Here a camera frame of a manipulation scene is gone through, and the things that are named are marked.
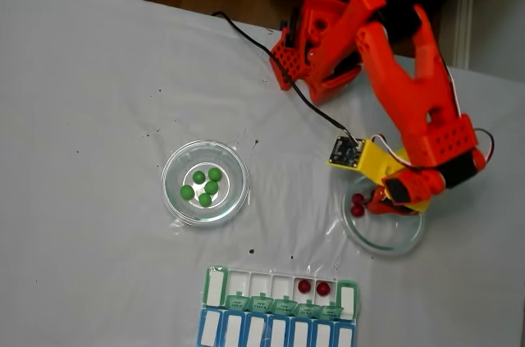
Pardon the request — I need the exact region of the clear glass bowl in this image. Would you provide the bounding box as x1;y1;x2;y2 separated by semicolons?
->
340;176;427;258
161;139;250;228

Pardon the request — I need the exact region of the white gripper servo wire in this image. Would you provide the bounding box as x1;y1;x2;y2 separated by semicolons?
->
368;133;415;168

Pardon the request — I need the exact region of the white door trim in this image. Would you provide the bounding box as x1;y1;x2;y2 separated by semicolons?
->
450;0;477;71

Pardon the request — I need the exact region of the camera board on yellow mount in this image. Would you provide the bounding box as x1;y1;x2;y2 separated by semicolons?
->
326;135;389;182

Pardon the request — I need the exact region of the weekly pill organizer box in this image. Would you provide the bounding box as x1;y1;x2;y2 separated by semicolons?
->
195;265;361;347

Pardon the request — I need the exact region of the white table cloth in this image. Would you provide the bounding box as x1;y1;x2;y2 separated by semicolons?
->
0;0;525;347

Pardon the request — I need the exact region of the black camera cable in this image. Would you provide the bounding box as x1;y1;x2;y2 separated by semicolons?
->
210;11;362;146

